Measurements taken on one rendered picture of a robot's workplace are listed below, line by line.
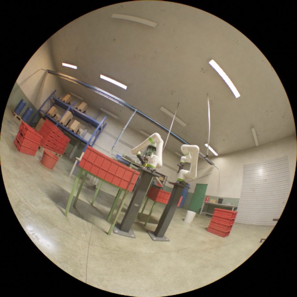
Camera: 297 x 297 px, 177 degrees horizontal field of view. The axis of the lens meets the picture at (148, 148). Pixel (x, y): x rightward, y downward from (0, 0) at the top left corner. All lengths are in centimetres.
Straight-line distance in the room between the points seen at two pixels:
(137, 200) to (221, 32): 421
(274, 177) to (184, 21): 680
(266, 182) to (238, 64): 505
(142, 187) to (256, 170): 589
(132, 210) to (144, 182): 39
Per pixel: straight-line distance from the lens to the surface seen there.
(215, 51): 352
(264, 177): 611
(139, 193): 124
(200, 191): 726
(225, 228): 274
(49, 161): 248
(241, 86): 401
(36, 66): 832
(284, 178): 622
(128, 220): 134
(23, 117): 693
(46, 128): 382
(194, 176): 149
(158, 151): 152
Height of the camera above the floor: 74
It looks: 21 degrees up
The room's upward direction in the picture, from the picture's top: 23 degrees clockwise
